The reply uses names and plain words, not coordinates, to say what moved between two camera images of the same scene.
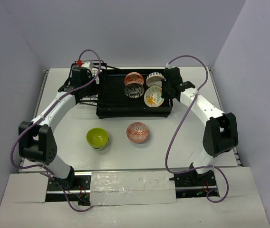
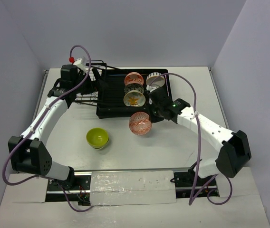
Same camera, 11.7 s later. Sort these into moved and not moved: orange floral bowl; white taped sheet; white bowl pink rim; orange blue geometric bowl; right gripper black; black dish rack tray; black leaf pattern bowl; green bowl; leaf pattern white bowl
Moved: right gripper black; leaf pattern white bowl; orange blue geometric bowl
Not moved: green bowl; white bowl pink rim; orange floral bowl; white taped sheet; black leaf pattern bowl; black dish rack tray
